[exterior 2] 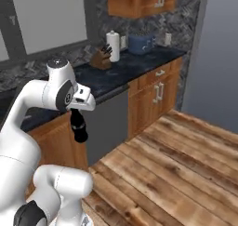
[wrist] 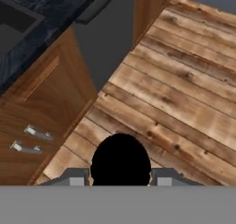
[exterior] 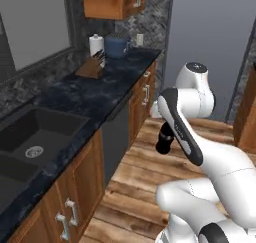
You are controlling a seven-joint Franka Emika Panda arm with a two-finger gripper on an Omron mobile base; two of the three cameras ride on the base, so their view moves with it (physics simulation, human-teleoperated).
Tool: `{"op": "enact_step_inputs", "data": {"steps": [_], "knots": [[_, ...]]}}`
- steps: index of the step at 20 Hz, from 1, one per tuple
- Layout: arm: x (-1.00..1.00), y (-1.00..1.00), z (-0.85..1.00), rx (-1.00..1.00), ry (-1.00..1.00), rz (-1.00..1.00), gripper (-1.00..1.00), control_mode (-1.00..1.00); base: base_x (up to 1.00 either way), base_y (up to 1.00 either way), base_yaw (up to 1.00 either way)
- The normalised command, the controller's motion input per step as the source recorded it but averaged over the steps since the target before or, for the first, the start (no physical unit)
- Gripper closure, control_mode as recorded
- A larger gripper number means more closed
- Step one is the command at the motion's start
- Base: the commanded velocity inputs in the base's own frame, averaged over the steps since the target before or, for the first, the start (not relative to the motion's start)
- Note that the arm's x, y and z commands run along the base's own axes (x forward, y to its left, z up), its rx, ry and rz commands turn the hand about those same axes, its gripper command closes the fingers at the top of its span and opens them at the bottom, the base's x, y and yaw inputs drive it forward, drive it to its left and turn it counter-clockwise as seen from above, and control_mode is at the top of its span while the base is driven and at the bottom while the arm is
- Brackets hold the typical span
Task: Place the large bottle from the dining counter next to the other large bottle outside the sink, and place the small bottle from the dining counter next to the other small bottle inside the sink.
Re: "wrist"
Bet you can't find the silver cupboard handle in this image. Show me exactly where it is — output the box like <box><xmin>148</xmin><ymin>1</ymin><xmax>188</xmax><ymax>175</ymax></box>
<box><xmin>23</xmin><ymin>124</ymin><xmax>54</xmax><ymax>141</ymax></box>
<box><xmin>9</xmin><ymin>140</ymin><xmax>42</xmax><ymax>155</ymax></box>

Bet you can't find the dark sink basin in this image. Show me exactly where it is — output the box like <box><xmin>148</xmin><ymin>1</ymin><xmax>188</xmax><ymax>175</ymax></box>
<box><xmin>0</xmin><ymin>0</ymin><xmax>46</xmax><ymax>60</ymax></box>

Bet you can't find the grey dishwasher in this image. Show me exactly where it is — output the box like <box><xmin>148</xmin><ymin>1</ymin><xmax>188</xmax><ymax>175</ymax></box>
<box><xmin>71</xmin><ymin>0</ymin><xmax>136</xmax><ymax>93</ymax></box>

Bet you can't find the wooden cupboard door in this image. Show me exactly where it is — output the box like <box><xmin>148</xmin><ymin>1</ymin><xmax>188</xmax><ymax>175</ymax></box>
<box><xmin>0</xmin><ymin>26</ymin><xmax>100</xmax><ymax>148</ymax></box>
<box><xmin>0</xmin><ymin>132</ymin><xmax>60</xmax><ymax>186</ymax></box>

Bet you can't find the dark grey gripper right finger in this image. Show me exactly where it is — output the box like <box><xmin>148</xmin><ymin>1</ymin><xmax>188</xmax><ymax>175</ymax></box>
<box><xmin>149</xmin><ymin>167</ymin><xmax>203</xmax><ymax>187</ymax></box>

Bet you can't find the black round object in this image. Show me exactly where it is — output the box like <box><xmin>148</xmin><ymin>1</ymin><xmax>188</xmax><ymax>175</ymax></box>
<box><xmin>89</xmin><ymin>133</ymin><xmax>152</xmax><ymax>187</ymax></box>

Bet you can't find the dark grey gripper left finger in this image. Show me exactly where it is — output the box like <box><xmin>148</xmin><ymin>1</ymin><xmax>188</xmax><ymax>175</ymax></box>
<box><xmin>41</xmin><ymin>167</ymin><xmax>90</xmax><ymax>187</ymax></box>

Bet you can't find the wooden cupboard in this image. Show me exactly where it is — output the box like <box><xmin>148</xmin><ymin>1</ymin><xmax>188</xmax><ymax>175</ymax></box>
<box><xmin>132</xmin><ymin>0</ymin><xmax>178</xmax><ymax>52</ymax></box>

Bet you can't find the dark grey dishwasher handle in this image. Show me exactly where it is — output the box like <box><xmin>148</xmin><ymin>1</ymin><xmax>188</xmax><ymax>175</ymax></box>
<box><xmin>75</xmin><ymin>0</ymin><xmax>124</xmax><ymax>26</ymax></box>

